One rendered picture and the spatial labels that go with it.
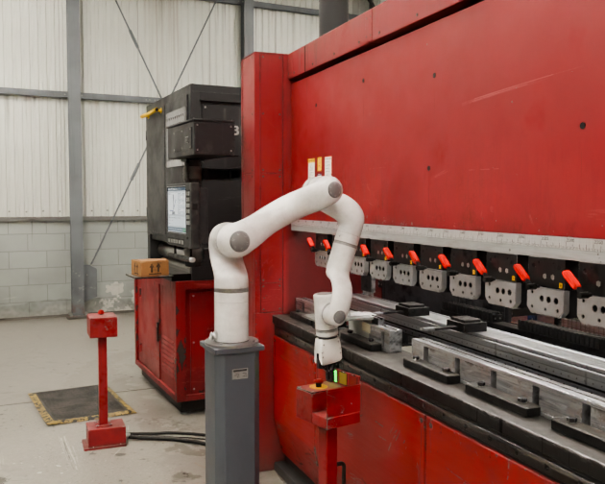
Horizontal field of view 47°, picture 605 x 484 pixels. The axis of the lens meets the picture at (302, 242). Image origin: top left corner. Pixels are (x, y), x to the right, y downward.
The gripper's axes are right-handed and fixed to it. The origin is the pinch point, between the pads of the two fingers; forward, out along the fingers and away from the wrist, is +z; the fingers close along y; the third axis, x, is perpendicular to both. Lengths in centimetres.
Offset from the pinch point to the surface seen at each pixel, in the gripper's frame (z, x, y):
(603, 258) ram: -50, 104, -12
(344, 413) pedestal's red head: 13.8, 4.7, -1.9
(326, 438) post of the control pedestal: 24.5, -2.8, 1.8
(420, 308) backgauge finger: -12, -18, -66
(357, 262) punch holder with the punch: -35, -32, -43
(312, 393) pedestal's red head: 6.5, -4.9, 5.1
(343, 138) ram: -90, -48, -53
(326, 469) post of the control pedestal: 36.4, -2.8, 2.8
